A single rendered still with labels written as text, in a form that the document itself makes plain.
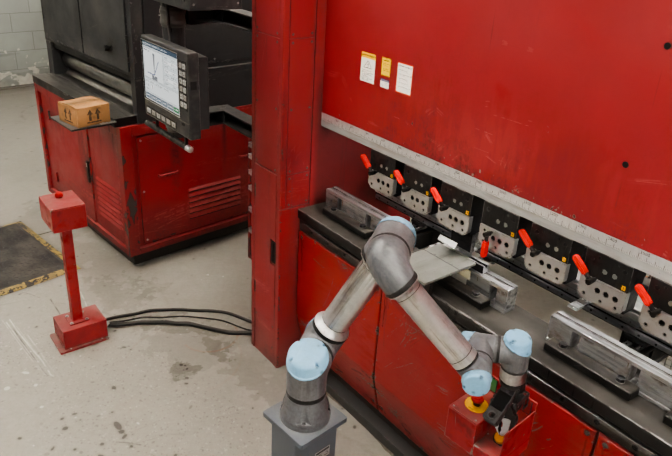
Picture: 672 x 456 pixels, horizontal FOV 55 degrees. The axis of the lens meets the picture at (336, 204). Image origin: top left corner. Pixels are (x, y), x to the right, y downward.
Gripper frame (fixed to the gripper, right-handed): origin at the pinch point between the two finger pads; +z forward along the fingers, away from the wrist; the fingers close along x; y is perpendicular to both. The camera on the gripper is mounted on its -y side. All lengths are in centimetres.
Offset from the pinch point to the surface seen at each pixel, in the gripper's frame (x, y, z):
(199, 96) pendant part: 153, -2, -68
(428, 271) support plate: 49, 22, -24
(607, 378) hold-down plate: -15.6, 29.6, -13.8
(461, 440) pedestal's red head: 8.6, -6.6, 5.2
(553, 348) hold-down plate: 2.9, 30.3, -13.3
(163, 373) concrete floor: 169, -29, 73
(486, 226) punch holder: 39, 39, -39
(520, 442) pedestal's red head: -4.8, 4.2, 3.1
